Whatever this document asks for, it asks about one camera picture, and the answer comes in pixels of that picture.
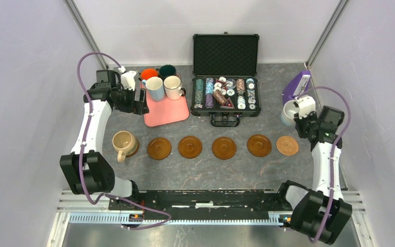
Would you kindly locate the wooden coaster five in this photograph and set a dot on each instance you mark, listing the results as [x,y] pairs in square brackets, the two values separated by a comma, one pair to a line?
[259,145]

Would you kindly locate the wooden coaster two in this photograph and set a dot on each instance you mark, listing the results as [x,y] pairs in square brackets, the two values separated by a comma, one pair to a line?
[159,148]

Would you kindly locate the cream mug dark handle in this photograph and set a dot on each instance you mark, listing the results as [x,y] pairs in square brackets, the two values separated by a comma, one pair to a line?
[173,88]

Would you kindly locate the beige ceramic mug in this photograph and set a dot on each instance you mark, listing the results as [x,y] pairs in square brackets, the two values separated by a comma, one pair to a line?
[117,142]

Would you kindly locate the light blue mug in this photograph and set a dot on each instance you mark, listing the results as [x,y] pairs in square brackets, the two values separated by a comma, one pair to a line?
[155,86]

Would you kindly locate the pink serving tray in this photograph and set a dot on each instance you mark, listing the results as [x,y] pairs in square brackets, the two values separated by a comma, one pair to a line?
[166,111]

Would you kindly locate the purple metronome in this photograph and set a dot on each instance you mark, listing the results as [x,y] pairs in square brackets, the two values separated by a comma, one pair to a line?
[298,85]

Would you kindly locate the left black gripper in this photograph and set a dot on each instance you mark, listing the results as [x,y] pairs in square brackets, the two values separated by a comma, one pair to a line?
[138,107]

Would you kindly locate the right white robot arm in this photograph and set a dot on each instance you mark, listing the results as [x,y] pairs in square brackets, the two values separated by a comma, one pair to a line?
[319,212]

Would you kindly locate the wooden coaster three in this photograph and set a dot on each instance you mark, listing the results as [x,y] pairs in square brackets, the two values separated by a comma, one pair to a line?
[190,147]

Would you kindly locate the white mug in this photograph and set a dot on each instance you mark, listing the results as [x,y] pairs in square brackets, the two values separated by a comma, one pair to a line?
[288,113]

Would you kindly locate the wooden coaster one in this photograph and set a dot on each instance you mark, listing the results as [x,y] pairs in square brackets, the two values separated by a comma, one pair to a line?
[130,146]

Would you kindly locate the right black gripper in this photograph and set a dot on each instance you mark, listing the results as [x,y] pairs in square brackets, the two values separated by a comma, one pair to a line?
[299,121]

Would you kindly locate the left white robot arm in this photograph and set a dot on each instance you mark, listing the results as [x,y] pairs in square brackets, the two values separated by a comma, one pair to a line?
[85,168]

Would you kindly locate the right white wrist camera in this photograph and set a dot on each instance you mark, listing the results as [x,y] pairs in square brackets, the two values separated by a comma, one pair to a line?
[305,106]

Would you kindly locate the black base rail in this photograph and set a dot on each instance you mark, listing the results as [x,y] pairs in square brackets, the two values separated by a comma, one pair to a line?
[203,205]

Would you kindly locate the wooden coaster four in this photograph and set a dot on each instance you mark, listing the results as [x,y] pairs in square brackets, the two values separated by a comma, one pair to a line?
[224,148]

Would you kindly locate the dark green mug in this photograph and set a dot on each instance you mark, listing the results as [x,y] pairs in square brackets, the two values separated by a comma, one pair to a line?
[167,71]

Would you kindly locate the orange mug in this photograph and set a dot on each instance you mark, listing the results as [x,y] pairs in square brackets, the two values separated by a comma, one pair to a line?
[148,73]

